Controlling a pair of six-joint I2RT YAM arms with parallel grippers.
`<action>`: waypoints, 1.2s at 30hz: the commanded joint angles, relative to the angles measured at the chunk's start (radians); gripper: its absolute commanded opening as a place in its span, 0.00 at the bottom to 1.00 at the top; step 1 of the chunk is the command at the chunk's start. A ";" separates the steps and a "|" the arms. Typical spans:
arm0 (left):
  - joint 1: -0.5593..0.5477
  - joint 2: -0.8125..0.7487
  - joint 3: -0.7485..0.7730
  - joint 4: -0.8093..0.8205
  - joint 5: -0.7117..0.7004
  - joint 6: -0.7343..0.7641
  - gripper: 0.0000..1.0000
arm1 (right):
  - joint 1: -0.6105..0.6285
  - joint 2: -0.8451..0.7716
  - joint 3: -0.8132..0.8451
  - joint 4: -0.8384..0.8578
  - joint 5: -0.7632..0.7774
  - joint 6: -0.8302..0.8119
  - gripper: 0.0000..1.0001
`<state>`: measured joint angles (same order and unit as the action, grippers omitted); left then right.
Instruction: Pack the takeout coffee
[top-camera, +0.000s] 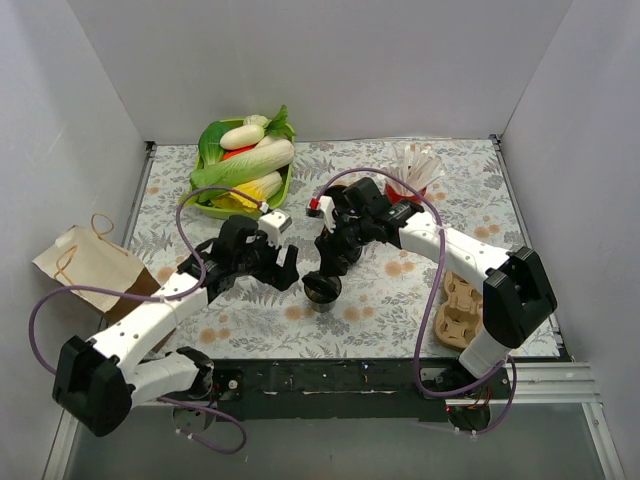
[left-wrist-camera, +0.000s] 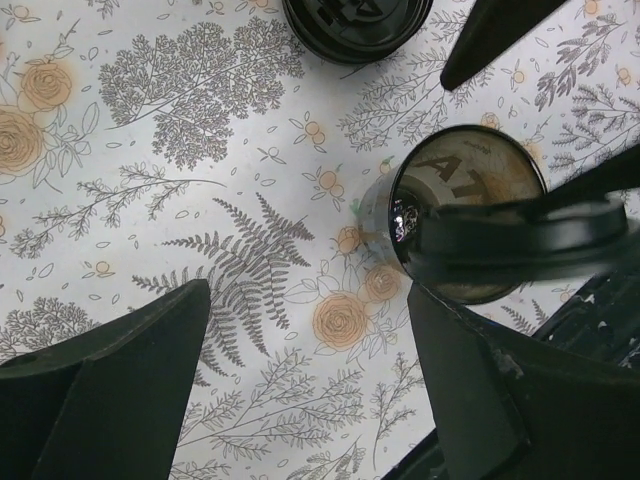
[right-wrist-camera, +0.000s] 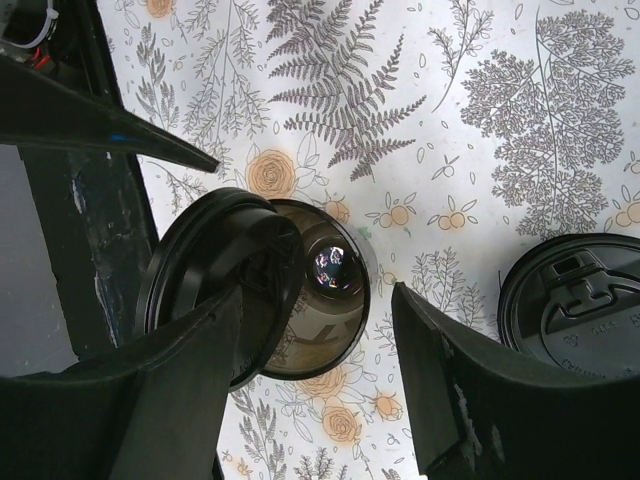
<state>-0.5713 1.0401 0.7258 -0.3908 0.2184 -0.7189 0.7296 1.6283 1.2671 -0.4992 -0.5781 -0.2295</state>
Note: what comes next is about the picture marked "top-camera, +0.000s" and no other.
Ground black coffee cup lid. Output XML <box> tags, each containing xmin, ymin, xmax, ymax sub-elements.
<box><xmin>343</xmin><ymin>239</ymin><xmax>363</xmax><ymax>266</ymax></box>

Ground black coffee cups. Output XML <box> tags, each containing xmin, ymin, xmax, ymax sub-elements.
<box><xmin>325</xmin><ymin>184</ymin><xmax>350</xmax><ymax>214</ymax></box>

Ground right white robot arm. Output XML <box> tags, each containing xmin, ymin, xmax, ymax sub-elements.
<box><xmin>303</xmin><ymin>178</ymin><xmax>557</xmax><ymax>398</ymax></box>

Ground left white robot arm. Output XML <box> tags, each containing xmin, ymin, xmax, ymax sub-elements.
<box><xmin>52</xmin><ymin>210</ymin><xmax>299</xmax><ymax>437</ymax></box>

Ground brown paper takeout bag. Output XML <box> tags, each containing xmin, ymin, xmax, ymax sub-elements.
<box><xmin>33</xmin><ymin>213</ymin><xmax>160</xmax><ymax>296</ymax></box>

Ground red straw holder cup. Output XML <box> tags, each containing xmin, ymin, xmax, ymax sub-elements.
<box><xmin>384</xmin><ymin>180</ymin><xmax>427</xmax><ymax>205</ymax></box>

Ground green vegetable tray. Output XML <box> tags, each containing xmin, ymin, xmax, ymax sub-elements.
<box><xmin>191</xmin><ymin>117</ymin><xmax>296</xmax><ymax>220</ymax></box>

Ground large napa cabbage toy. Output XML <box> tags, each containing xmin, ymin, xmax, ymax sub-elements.
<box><xmin>190</xmin><ymin>140</ymin><xmax>295</xmax><ymax>189</ymax></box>

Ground orange carrot toy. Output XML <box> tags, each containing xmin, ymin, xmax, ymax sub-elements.
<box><xmin>222</xmin><ymin>145</ymin><xmax>255</xmax><ymax>161</ymax></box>

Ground white wrapped straws bundle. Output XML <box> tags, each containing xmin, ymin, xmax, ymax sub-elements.
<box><xmin>385</xmin><ymin>142</ymin><xmax>444</xmax><ymax>191</ymax></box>

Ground white radish toy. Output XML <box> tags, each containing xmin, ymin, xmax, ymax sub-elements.
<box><xmin>220</xmin><ymin>124</ymin><xmax>265</xmax><ymax>150</ymax></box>

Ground cardboard cup carrier tray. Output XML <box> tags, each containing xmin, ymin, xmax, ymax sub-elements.
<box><xmin>433</xmin><ymin>272</ymin><xmax>483</xmax><ymax>351</ymax></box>

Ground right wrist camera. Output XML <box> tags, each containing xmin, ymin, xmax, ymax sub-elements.
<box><xmin>306</xmin><ymin>195</ymin><xmax>336</xmax><ymax>233</ymax></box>

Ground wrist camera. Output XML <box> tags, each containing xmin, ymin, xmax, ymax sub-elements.
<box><xmin>306</xmin><ymin>195</ymin><xmax>336</xmax><ymax>233</ymax></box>
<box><xmin>258</xmin><ymin>210</ymin><xmax>292</xmax><ymax>249</ymax></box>

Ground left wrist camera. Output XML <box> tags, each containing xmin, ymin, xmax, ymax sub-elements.
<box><xmin>258</xmin><ymin>210</ymin><xmax>292</xmax><ymax>249</ymax></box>

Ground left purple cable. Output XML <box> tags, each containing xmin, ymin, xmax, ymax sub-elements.
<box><xmin>28</xmin><ymin>186</ymin><xmax>248</xmax><ymax>455</ymax></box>

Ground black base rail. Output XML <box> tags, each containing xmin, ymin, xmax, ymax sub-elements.
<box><xmin>154</xmin><ymin>357</ymin><xmax>516</xmax><ymax>424</ymax></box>

